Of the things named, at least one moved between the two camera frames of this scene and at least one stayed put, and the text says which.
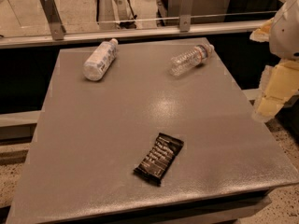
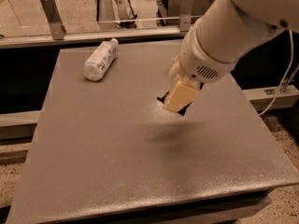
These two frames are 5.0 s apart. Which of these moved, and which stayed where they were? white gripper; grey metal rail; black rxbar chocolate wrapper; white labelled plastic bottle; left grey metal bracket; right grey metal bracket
Moved: white gripper; black rxbar chocolate wrapper
Stayed: right grey metal bracket; left grey metal bracket; white labelled plastic bottle; grey metal rail
